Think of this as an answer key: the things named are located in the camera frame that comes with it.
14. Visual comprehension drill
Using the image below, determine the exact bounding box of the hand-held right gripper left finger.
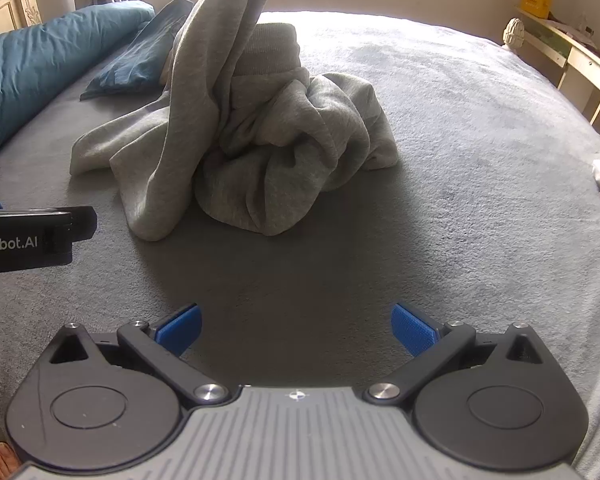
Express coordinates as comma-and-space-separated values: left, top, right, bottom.
48, 304, 229, 407

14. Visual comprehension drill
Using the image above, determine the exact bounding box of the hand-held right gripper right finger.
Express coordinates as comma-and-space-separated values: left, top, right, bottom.
364, 302, 553, 405

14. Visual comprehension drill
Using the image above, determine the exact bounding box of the grey sweatshirt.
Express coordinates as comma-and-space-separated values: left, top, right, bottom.
70, 0, 400, 241

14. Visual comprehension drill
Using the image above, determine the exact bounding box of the grey bed blanket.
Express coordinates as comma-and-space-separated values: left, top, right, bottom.
0, 10, 600, 480

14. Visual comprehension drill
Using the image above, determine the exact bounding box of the teal duvet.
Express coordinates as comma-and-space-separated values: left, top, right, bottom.
0, 1, 156, 173

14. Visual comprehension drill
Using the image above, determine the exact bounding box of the person's bare foot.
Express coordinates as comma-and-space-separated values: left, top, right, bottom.
0, 441, 21, 480

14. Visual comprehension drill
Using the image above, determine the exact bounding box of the cream bedpost finial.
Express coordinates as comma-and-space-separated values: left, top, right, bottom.
502, 17, 526, 51

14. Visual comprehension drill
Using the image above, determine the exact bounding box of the cream wooden desk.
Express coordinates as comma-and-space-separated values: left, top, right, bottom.
517, 7, 600, 123

